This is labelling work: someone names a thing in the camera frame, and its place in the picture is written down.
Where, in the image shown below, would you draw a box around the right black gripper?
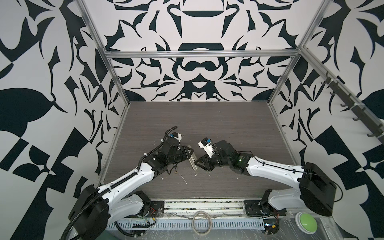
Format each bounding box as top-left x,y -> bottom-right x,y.
193,151 -> 233,172

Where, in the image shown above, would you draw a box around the white remote control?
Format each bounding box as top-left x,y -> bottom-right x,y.
192,151 -> 198,171

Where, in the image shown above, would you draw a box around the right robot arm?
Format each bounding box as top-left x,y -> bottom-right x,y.
195,138 -> 338,217

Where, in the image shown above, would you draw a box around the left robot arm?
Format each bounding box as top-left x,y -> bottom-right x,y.
60,127 -> 194,240

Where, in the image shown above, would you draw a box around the small electronics board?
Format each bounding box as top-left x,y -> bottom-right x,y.
263,219 -> 280,236

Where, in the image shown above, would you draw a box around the green push button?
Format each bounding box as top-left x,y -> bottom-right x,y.
295,212 -> 318,235

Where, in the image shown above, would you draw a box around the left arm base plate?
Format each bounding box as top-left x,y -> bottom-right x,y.
141,201 -> 165,218

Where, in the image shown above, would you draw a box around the coiled beige cable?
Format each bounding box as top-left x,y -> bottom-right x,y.
191,210 -> 213,235

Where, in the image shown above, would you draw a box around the slotted cable duct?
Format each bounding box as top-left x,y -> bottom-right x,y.
118,219 -> 265,231

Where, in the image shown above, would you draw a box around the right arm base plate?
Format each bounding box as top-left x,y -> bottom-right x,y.
244,200 -> 287,217

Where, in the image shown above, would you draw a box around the black wall hook rail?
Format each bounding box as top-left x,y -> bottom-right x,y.
322,71 -> 384,145

